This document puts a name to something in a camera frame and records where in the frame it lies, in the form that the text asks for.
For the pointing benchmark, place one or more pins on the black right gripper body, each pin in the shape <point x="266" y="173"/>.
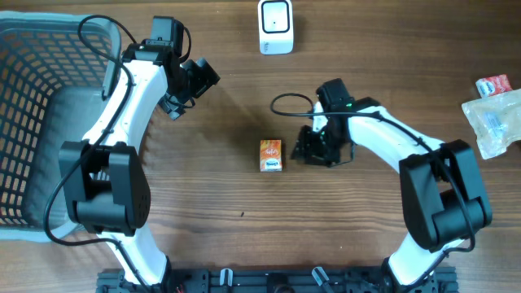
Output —
<point x="321" y="146"/>

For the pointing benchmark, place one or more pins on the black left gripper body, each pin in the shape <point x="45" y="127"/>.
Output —
<point x="194" y="81"/>

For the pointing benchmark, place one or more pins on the orange small carton box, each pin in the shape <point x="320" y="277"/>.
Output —
<point x="270" y="155"/>

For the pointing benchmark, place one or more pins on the white resealable pouch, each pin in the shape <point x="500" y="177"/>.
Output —
<point x="495" y="121"/>

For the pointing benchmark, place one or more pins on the red snack packet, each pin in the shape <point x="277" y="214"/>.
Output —
<point x="491" y="86"/>

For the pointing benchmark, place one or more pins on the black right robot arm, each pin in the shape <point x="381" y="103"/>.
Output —
<point x="443" y="198"/>

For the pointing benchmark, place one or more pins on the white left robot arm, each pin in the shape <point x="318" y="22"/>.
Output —
<point x="105" y="188"/>

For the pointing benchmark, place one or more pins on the white barcode scanner box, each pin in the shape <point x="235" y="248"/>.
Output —
<point x="276" y="28"/>

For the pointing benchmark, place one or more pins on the grey plastic lattice basket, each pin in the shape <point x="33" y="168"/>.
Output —
<point x="53" y="89"/>

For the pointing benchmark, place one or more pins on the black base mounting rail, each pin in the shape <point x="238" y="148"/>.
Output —
<point x="285" y="281"/>

